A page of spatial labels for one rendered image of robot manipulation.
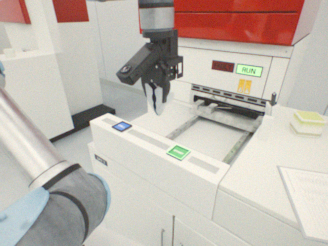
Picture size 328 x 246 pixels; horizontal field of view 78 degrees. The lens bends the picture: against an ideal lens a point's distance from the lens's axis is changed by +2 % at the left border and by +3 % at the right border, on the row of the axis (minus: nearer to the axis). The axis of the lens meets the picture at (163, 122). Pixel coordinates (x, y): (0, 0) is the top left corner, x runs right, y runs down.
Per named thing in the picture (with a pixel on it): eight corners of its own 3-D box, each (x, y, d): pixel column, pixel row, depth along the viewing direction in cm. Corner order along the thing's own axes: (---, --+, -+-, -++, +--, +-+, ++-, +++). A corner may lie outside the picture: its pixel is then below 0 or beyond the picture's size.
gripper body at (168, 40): (184, 79, 52) (184, 28, 46) (161, 89, 47) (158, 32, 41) (162, 74, 57) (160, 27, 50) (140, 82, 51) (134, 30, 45)
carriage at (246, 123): (196, 108, 116) (197, 103, 115) (263, 127, 97) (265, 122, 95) (190, 112, 111) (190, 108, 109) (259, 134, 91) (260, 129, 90)
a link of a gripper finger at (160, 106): (177, 112, 56) (177, 80, 51) (163, 120, 52) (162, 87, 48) (169, 109, 58) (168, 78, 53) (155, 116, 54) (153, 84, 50)
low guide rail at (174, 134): (203, 113, 117) (203, 109, 116) (206, 114, 116) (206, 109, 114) (146, 156, 83) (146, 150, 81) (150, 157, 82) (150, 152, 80)
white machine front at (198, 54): (149, 93, 146) (146, 33, 126) (269, 128, 102) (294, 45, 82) (146, 94, 143) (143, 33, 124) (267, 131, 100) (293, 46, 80)
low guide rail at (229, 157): (250, 128, 103) (252, 122, 101) (255, 129, 102) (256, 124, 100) (205, 187, 68) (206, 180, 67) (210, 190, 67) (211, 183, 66)
